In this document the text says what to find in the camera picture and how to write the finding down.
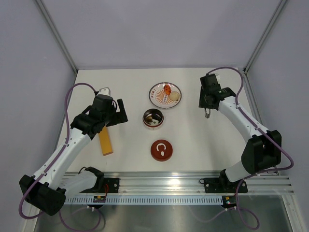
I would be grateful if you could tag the orange carrot piece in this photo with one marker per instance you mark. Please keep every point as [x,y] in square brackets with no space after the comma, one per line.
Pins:
[167,89]

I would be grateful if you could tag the aluminium frame post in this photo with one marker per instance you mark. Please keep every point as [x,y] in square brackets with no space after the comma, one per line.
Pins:
[266,33]
[55,33]

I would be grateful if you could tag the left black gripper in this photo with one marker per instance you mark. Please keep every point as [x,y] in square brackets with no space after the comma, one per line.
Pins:
[122,117]

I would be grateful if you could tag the yellow wooden block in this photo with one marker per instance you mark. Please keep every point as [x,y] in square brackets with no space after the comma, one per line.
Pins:
[105,142]

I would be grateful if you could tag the perforated cable tray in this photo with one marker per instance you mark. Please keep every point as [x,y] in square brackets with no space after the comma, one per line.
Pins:
[144,200]

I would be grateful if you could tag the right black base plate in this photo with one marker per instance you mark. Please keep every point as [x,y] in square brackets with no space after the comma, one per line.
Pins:
[214,185]

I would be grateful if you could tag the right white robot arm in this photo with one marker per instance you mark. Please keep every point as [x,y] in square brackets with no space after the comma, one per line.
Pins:
[262,150]

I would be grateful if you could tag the left aluminium frame post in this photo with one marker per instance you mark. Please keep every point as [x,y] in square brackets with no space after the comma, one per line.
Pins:
[55,33]

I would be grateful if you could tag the white tofu cube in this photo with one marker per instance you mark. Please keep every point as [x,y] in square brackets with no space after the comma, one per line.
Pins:
[155,123]

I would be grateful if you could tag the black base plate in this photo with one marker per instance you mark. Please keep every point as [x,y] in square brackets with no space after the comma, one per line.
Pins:
[214,185]
[111,185]

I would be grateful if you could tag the black seaweed piece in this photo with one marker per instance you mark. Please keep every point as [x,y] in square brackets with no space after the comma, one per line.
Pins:
[157,117]

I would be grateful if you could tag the round white bun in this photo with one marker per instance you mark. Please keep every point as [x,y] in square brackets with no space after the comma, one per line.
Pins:
[174,96]

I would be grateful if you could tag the aluminium rail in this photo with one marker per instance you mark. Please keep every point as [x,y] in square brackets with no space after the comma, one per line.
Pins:
[188,183]
[251,97]

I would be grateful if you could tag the brown fried food piece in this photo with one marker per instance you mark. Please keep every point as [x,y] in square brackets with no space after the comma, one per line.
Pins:
[148,119]

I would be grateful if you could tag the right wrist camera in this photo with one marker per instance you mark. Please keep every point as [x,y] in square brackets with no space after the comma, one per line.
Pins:
[218,77]

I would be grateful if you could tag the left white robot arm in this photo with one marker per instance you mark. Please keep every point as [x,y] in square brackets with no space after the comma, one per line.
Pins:
[46,190]

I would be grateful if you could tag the steel lunch box bowl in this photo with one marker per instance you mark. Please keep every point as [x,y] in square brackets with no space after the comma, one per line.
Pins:
[152,112]

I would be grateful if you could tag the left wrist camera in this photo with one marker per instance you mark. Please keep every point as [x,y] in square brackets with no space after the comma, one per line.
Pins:
[105,91]

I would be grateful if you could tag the metal food tongs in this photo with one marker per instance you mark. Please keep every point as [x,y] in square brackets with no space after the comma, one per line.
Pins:
[207,113]

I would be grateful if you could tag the red lunch box lid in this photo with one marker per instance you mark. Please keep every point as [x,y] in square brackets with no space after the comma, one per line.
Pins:
[161,150]

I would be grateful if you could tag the white patterned plate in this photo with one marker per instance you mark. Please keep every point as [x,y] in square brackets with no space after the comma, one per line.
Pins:
[160,99]

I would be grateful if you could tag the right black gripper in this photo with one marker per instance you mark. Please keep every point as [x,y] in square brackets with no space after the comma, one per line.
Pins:
[202,103]

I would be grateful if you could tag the right aluminium frame post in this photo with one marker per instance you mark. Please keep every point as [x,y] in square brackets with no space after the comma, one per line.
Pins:
[266,33]

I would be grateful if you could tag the right side aluminium rail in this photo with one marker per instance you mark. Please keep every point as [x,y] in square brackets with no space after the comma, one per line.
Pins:
[251,97]

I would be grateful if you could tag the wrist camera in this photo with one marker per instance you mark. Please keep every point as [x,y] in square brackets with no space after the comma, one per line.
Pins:
[105,91]
[218,77]

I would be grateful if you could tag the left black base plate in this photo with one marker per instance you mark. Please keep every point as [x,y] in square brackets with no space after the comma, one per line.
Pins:
[111,185]

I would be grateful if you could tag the aluminium front rail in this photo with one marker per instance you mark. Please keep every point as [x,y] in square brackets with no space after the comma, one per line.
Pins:
[188,183]

